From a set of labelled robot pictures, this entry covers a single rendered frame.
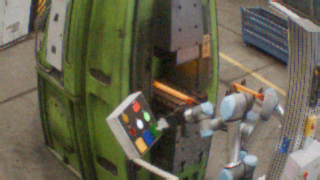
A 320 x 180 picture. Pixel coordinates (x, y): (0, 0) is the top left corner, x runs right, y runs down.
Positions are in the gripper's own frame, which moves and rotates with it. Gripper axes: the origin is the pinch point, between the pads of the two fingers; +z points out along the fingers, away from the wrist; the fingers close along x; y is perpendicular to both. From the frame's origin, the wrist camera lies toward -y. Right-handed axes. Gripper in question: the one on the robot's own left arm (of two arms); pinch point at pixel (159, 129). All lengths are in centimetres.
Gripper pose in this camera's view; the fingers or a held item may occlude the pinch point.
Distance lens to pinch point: 325.9
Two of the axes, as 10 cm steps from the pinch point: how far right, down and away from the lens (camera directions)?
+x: -3.7, 3.9, -8.4
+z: -8.2, 2.9, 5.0
